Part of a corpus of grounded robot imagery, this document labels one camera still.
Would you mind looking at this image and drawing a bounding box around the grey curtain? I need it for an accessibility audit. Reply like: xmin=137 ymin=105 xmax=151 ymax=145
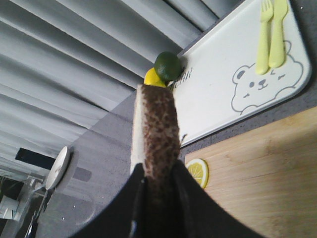
xmin=0 ymin=0 xmax=239 ymax=173

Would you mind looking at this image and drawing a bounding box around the yellow lemon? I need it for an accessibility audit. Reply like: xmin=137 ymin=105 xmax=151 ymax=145
xmin=144 ymin=67 xmax=166 ymax=88

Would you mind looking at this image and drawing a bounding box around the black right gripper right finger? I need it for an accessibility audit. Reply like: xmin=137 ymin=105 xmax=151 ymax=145
xmin=172 ymin=161 xmax=250 ymax=238

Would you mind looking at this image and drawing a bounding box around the yellow-green plastic knife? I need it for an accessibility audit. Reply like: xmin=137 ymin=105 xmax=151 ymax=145
xmin=268 ymin=0 xmax=288 ymax=68

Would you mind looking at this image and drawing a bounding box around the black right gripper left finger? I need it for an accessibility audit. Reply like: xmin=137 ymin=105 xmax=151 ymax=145
xmin=84 ymin=163 xmax=147 ymax=238

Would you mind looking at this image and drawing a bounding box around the lemon slice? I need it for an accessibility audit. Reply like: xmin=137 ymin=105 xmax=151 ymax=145
xmin=185 ymin=158 xmax=209 ymax=189

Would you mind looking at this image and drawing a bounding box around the bread slice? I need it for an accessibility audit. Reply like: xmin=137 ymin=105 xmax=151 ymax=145
xmin=131 ymin=84 xmax=180 ymax=223

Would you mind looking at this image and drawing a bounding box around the white round plate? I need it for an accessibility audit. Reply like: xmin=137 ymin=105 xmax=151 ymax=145
xmin=45 ymin=146 xmax=70 ymax=190

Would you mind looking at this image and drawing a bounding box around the green lime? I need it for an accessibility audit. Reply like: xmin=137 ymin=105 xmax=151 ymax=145
xmin=154 ymin=52 xmax=182 ymax=82

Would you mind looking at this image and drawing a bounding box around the yellow-green plastic fork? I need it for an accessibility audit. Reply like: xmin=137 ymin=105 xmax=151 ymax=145
xmin=255 ymin=0 xmax=273 ymax=75

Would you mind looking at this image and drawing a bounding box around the wooden cutting board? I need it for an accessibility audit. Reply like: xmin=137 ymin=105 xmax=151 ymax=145
xmin=185 ymin=108 xmax=317 ymax=238

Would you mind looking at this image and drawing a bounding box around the white bear tray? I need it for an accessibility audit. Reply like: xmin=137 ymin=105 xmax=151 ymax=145
xmin=171 ymin=0 xmax=312 ymax=146

